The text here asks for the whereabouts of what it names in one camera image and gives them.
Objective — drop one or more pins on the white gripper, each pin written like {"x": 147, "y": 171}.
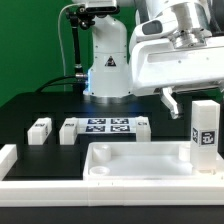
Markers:
{"x": 156, "y": 66}

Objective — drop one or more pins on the white desk top tray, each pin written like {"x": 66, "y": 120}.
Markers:
{"x": 168, "y": 160}

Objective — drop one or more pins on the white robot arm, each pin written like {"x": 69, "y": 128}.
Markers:
{"x": 184, "y": 22}

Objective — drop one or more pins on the fiducial marker plate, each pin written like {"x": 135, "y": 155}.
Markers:
{"x": 106, "y": 125}

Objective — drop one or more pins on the white U-shaped fence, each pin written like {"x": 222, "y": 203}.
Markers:
{"x": 104, "y": 192}

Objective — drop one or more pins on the camera on mount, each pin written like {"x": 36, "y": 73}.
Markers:
{"x": 101, "y": 6}

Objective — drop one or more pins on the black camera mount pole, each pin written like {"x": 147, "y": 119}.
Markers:
{"x": 79, "y": 19}

